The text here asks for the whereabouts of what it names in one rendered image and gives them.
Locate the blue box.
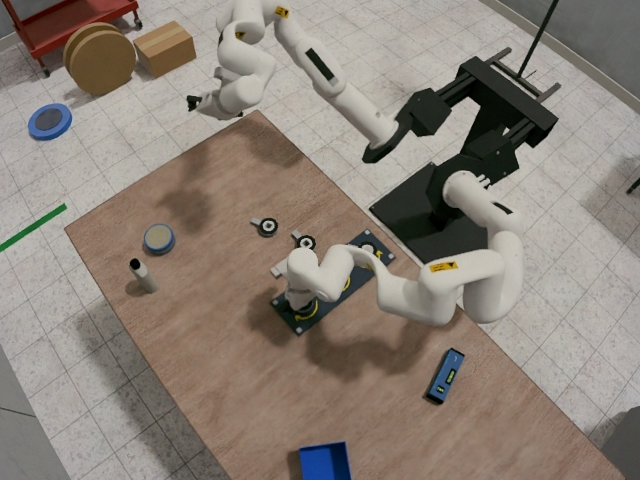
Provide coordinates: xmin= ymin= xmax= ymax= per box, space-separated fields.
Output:
xmin=299 ymin=442 xmax=352 ymax=480

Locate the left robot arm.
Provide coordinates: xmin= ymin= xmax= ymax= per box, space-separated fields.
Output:
xmin=270 ymin=171 xmax=524 ymax=326

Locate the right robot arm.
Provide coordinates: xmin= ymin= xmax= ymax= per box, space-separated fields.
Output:
xmin=211 ymin=0 xmax=399 ymax=150

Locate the white plastic bottle with black cap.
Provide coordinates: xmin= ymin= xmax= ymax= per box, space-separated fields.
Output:
xmin=129 ymin=258 xmax=159 ymax=293

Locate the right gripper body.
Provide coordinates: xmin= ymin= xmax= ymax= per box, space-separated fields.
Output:
xmin=196 ymin=89 xmax=240 ymax=121

